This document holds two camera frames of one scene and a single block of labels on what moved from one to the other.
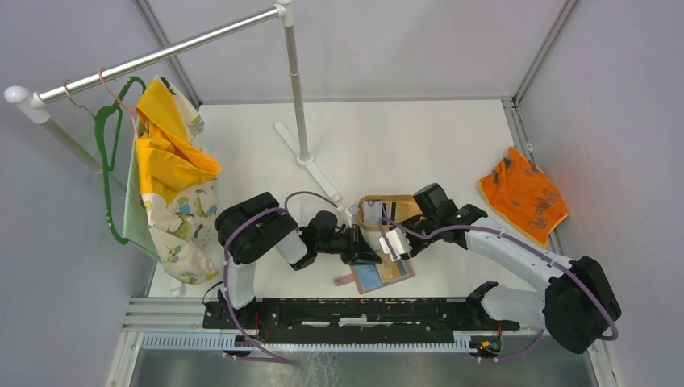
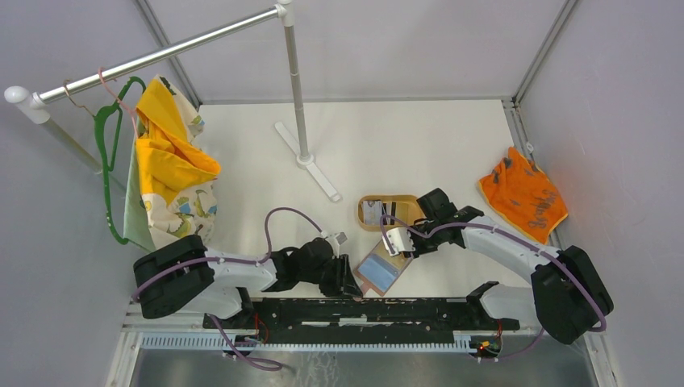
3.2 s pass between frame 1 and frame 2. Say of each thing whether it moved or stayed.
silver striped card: stayed
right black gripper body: stayed
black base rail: stayed
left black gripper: moved
